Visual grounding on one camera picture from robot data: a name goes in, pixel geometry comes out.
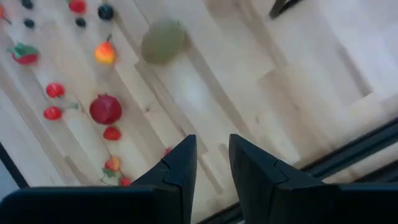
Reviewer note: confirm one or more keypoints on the brown green kiwi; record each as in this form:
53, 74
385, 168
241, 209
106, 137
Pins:
163, 42

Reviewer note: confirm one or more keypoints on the dark blueberry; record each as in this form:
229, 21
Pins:
27, 3
29, 23
80, 22

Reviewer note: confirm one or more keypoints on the dark red pomegranate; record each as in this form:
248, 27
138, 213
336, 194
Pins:
105, 110

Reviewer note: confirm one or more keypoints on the red cherry with green stem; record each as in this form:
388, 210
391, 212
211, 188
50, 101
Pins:
55, 90
52, 113

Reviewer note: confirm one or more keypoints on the large red strawberry with leaves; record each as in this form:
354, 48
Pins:
26, 58

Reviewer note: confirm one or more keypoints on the small peach fruit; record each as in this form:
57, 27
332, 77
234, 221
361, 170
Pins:
105, 53

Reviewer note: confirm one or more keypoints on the small red strawberry with leaves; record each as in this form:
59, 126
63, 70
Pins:
77, 6

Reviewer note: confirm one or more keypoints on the small orange peach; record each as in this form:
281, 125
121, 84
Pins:
112, 163

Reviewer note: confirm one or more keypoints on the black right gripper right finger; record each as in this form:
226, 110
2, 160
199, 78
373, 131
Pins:
255, 180

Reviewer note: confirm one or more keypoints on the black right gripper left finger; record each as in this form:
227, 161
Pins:
177, 174

